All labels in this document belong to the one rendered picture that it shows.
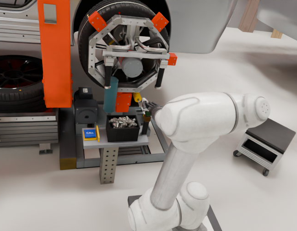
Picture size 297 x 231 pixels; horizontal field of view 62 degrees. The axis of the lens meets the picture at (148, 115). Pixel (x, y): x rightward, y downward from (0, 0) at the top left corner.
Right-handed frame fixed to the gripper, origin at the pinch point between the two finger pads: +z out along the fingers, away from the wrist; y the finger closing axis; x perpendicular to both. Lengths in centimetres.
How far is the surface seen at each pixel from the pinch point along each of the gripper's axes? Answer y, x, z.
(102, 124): 17, 36, 48
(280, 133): -133, 38, 0
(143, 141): 0.1, 27.1, -3.2
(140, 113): -24, 37, 68
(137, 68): 2.8, -18.9, 11.4
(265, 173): -117, 71, -10
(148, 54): -1.6, -29.1, 3.6
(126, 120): 11.6, 12.9, 2.0
